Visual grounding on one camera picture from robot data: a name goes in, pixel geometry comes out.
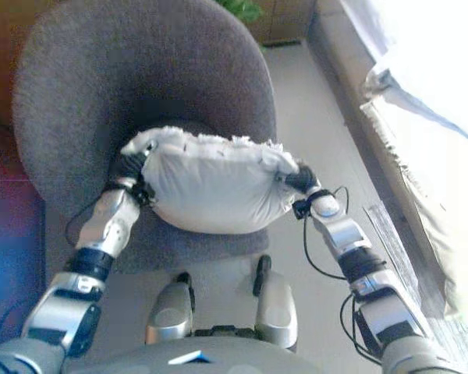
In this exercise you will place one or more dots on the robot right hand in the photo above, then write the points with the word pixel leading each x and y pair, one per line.
pixel 302 179

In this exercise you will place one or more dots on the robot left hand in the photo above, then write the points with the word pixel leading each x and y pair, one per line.
pixel 126 165

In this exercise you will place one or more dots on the white frilled cushion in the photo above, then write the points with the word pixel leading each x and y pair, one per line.
pixel 210 191

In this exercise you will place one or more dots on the robot left silver arm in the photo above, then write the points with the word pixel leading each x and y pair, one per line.
pixel 93 249

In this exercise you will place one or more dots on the robot right silver arm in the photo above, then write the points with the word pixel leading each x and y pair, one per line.
pixel 359 257

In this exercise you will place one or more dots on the grey fabric armchair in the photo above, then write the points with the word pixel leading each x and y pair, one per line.
pixel 140 78

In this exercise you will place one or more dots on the robot right leg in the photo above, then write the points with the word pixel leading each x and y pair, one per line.
pixel 275 300

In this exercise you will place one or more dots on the robot leg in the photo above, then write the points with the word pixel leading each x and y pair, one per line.
pixel 169 311
pixel 275 300

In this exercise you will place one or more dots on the grey patterned rug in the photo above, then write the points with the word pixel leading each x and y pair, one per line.
pixel 405 257

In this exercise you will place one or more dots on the brown wooden cabinet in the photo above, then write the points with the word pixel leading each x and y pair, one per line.
pixel 11 233

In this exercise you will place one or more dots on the robot left leg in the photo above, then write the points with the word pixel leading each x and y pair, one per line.
pixel 169 311

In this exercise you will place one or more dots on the light wooden nightstand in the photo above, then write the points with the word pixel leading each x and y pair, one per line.
pixel 284 19

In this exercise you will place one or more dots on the bed with white bedding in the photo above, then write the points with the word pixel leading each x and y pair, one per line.
pixel 444 97

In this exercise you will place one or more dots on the green potted plant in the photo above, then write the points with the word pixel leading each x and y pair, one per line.
pixel 242 9

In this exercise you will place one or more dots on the grey robot torso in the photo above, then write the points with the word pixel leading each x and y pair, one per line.
pixel 187 358

